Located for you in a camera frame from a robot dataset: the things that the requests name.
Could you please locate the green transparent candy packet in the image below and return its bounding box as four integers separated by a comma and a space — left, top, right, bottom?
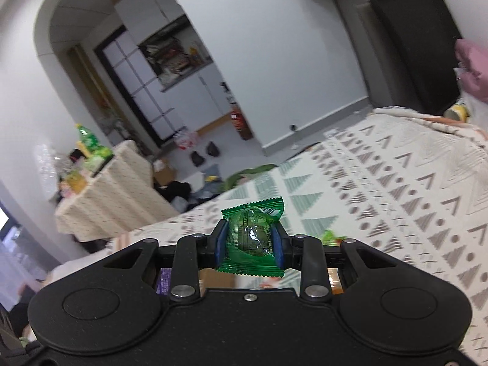
218, 197, 285, 278

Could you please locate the green red snack packet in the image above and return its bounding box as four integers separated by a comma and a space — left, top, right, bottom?
321, 230, 346, 246

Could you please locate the purple bread loaf pack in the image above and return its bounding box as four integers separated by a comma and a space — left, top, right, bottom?
156, 268, 171, 295

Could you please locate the orange biscuit pack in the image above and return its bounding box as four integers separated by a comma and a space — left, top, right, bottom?
328, 268, 343, 295

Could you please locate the small floor cardboard box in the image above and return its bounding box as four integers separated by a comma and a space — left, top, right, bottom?
153, 158, 177, 186

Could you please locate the dotted cream tablecloth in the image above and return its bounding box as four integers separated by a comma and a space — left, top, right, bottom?
55, 141, 179, 242

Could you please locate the black shoe left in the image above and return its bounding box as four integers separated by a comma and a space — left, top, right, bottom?
190, 151, 206, 168

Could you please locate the black shoe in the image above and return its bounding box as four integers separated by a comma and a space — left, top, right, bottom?
190, 151, 206, 168
205, 141, 221, 158

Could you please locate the black shoe right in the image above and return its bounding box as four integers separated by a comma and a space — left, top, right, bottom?
205, 141, 221, 158

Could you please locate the red white plastic bag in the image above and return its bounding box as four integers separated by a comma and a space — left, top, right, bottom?
173, 128, 199, 150

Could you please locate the patterned bed cover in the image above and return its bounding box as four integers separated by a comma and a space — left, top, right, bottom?
49, 106, 488, 366

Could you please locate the yellow drink bottle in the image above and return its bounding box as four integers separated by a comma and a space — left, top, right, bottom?
64, 170, 88, 194

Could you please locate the red oil bottle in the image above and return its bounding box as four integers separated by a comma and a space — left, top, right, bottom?
231, 103, 253, 141

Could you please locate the green soda bottle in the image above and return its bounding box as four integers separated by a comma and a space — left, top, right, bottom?
76, 124, 113, 160

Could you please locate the pink pillow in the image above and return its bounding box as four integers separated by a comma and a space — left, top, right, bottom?
455, 39, 488, 103

